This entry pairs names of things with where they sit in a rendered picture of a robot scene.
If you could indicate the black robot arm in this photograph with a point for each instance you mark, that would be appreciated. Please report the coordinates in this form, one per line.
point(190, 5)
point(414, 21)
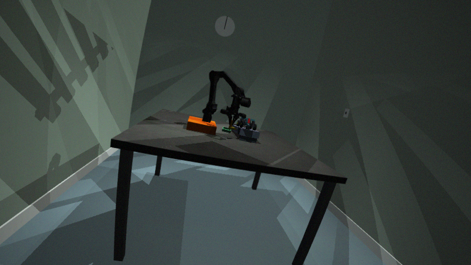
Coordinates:
point(211, 106)

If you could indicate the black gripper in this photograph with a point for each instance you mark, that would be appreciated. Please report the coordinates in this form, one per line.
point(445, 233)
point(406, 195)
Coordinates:
point(233, 111)

